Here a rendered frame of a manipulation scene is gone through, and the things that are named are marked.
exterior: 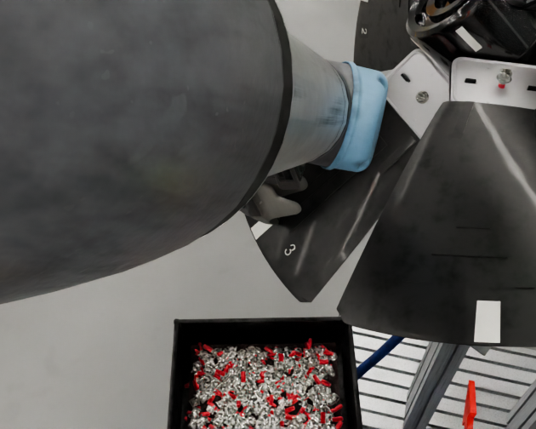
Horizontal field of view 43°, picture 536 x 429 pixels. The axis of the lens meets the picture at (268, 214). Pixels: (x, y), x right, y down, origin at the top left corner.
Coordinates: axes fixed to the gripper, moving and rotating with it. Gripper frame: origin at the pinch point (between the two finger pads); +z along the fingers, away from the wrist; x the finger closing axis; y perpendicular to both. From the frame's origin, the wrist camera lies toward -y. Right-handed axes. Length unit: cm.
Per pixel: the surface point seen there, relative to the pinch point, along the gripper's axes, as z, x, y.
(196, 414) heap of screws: 11.5, -20.6, -7.3
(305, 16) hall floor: 87, 164, -53
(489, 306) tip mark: -14.1, -19.3, 26.4
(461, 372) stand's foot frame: 98, 29, 12
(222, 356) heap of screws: 11.5, -13.0, -6.3
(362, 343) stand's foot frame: 91, 31, -11
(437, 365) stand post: 61, 12, 12
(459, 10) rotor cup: -19.8, 8.0, 22.9
